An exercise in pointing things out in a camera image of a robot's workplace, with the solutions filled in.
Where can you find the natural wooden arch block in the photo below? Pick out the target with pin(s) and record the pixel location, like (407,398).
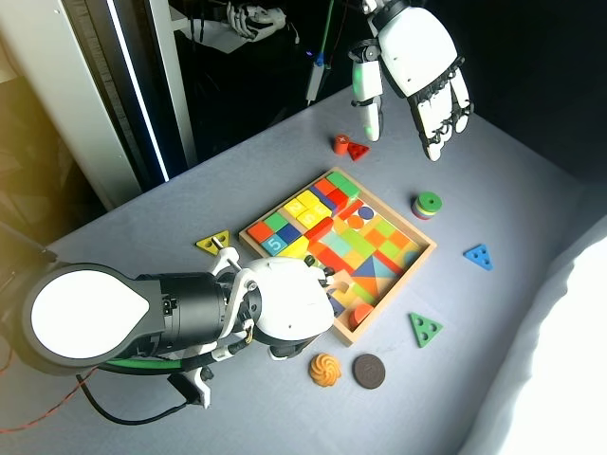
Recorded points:
(348,291)

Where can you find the red semicircle block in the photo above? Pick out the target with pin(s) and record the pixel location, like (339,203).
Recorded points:
(361,315)

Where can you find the grey table cloth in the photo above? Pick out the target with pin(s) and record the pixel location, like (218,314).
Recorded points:
(237,426)

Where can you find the blue triangle with holes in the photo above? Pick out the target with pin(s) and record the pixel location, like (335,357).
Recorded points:
(479,258)

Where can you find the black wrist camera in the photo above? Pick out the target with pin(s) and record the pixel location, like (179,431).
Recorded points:
(189,388)

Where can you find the white exoskeleton glove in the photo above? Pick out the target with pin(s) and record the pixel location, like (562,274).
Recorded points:
(256,21)

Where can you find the yellow triangle with holes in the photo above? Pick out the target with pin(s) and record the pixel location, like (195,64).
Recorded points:
(208,244)

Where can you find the white cabinet with black panel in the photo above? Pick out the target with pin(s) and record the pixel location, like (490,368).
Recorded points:
(47,71)

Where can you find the red cylinder with white cross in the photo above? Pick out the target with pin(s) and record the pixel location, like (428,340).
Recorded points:
(340,144)

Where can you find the wooden tray with colourful print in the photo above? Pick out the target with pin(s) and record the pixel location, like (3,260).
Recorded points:
(379,303)

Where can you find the green triangle with holes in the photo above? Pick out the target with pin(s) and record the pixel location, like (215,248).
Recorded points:
(424,329)

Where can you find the red triangle with holes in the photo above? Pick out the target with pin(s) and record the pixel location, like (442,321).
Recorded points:
(358,151)

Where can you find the orange swirl cookie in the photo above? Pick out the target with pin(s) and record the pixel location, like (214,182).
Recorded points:
(325,369)

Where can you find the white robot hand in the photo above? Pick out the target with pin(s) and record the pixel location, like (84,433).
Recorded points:
(417,52)
(289,298)

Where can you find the brown chocolate cookie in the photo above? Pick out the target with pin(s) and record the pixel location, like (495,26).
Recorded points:
(369,371)

